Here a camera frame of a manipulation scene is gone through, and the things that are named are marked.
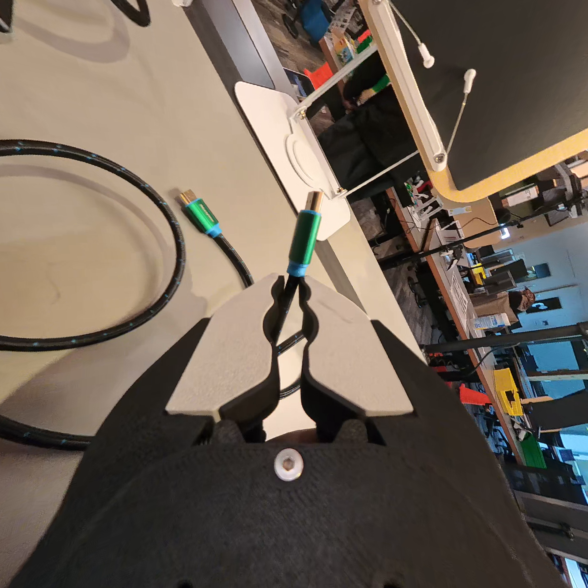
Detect green plastic bin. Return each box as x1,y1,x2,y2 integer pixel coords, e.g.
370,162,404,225
357,39,392,92

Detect wood-framed black panel stand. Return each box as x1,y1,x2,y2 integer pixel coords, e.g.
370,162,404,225
234,0,588,242

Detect yellow slotted bin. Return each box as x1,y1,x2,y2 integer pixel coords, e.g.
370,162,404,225
492,367,525,415

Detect blue bag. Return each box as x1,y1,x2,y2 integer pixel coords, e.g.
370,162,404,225
294,0,332,33

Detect beige panel on white stand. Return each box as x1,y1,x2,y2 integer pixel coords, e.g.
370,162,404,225
452,198,502,251

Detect colourful toy boxes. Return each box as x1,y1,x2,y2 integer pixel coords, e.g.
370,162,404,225
332,27,358,64

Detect green plug braided cable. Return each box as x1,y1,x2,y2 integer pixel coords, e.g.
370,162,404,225
0,139,254,452
269,190,325,401

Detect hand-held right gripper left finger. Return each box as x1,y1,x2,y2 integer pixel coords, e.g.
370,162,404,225
164,273,282,442

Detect long wooden table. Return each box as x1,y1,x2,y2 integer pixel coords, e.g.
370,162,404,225
386,184,526,465

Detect black braided cable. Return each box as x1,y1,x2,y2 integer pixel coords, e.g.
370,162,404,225
0,0,152,34

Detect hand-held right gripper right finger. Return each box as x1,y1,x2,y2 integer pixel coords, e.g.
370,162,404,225
299,275,414,443

